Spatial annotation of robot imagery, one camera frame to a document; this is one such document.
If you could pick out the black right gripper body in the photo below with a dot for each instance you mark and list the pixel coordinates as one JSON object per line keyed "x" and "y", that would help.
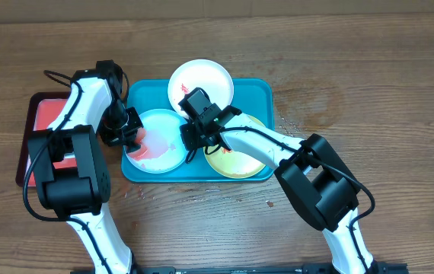
{"x": 196, "y": 138}

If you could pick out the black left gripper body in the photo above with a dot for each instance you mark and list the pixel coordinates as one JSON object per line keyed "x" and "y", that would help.
{"x": 116, "y": 123}

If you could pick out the white plate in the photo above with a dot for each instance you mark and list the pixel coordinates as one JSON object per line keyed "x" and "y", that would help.
{"x": 213, "y": 78}

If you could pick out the light blue plate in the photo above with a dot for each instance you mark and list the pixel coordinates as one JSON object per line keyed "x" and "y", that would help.
{"x": 161, "y": 146}

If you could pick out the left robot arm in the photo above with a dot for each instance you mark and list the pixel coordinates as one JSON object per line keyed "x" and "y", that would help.
{"x": 68, "y": 166}

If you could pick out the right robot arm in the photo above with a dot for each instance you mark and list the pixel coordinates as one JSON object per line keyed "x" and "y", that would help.
{"x": 317, "y": 183}

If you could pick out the teal plastic tray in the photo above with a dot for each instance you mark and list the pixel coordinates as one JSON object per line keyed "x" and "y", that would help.
{"x": 251, "y": 95}

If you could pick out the dark red sponge tray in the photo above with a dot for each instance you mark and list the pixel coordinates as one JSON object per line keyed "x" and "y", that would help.
{"x": 43, "y": 109}

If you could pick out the yellow green plate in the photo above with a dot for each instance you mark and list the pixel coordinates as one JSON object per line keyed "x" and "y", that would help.
{"x": 232, "y": 164}

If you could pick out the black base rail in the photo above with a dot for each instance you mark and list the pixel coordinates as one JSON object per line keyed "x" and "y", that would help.
{"x": 309, "y": 268}

